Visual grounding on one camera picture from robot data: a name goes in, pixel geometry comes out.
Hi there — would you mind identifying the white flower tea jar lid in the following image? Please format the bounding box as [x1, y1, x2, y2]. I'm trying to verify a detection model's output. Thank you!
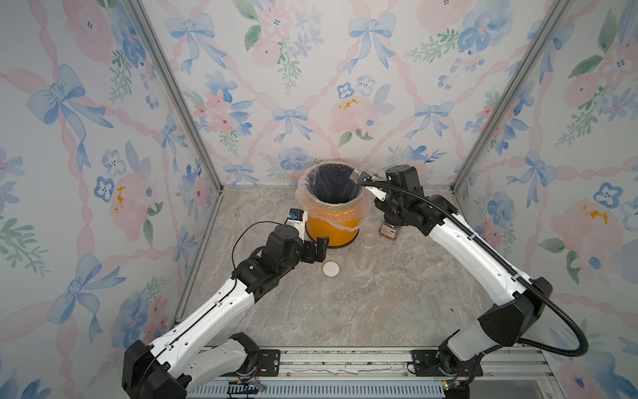
[322, 261, 341, 278]

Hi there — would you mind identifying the labelled flower tea jar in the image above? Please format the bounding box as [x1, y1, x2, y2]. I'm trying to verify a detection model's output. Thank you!
[379, 220, 401, 240]

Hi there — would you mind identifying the white-lidded flower tea jar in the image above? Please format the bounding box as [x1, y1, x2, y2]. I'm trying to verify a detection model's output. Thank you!
[350, 163, 375, 184]

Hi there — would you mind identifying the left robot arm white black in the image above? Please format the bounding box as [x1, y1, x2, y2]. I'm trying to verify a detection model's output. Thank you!
[121, 224, 330, 398]

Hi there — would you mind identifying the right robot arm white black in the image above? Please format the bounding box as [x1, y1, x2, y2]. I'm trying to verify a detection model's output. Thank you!
[362, 165, 551, 375]

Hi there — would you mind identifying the orange trash bin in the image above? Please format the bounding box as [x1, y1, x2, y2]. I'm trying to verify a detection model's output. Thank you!
[296, 161, 371, 249]

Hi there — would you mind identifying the clear plastic bin liner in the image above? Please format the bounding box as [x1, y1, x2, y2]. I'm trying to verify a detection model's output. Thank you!
[295, 161, 374, 231]

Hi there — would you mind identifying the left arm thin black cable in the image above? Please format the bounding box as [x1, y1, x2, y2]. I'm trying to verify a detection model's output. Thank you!
[139, 220, 285, 399]

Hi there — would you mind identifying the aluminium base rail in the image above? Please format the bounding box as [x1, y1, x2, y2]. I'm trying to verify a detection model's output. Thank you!
[131, 345, 554, 399]

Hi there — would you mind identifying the black corrugated cable conduit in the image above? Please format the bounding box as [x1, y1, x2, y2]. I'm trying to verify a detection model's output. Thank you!
[358, 179, 589, 358]

